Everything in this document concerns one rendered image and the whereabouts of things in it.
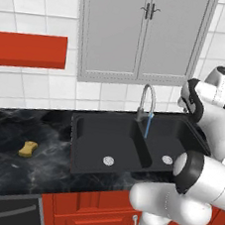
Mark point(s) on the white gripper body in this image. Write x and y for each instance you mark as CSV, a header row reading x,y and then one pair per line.
x,y
185,96

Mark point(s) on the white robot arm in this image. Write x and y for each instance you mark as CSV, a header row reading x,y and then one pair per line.
x,y
205,182

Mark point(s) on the blue water stream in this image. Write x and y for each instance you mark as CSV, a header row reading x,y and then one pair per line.
x,y
148,125

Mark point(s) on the black double sink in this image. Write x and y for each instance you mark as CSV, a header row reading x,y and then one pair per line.
x,y
107,140

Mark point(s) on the yellow sponge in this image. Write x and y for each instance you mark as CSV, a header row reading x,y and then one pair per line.
x,y
27,149

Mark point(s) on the grey curved tap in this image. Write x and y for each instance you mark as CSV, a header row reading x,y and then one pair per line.
x,y
140,113

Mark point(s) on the grey cupboard door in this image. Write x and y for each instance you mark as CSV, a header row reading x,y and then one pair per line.
x,y
172,35
115,28

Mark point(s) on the red false drawer front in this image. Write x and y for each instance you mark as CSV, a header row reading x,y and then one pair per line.
x,y
87,201

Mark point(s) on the black dishwasher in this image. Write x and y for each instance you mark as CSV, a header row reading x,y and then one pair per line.
x,y
2,212

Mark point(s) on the thick red wall shelf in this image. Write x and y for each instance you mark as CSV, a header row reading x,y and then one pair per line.
x,y
25,50

